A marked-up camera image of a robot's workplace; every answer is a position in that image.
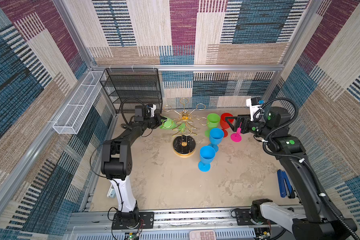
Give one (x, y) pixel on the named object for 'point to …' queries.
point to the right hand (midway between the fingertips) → (232, 119)
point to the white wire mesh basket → (69, 121)
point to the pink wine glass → (237, 137)
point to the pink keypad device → (209, 234)
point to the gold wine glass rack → (184, 144)
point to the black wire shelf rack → (140, 85)
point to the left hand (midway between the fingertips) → (168, 116)
